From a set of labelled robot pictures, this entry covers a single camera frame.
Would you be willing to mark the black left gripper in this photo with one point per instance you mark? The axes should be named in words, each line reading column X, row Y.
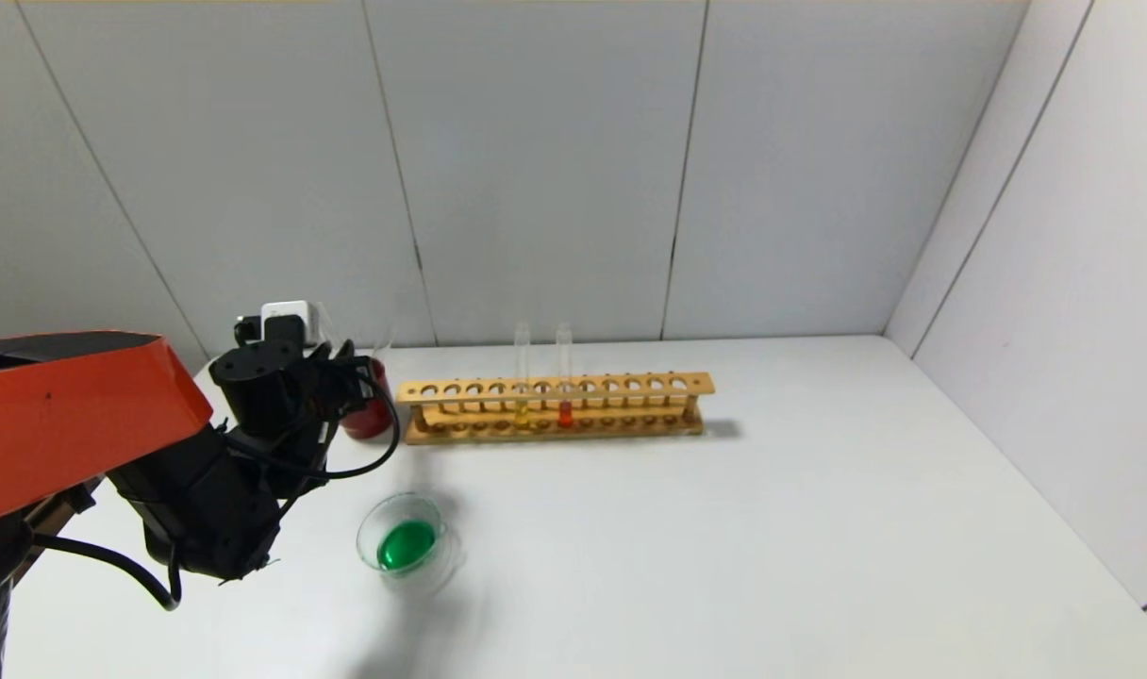
column 324, row 382

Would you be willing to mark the test tube with blue pigment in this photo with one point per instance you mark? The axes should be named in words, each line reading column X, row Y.
column 386, row 341

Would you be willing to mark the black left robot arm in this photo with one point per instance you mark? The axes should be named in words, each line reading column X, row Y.
column 206, row 490

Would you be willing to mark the test tube with yellow pigment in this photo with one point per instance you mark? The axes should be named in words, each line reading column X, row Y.
column 522, row 415

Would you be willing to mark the test tube with red pigment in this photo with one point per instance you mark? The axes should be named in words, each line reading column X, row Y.
column 565, row 415

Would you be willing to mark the wooden test tube rack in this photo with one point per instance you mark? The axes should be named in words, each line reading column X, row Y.
column 630, row 385

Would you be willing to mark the dark red plastic cup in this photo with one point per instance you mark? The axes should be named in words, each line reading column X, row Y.
column 375, row 420

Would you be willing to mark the clear glass beaker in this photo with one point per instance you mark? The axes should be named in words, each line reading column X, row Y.
column 408, row 547

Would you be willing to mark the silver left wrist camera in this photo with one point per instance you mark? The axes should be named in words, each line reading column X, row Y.
column 290, row 321

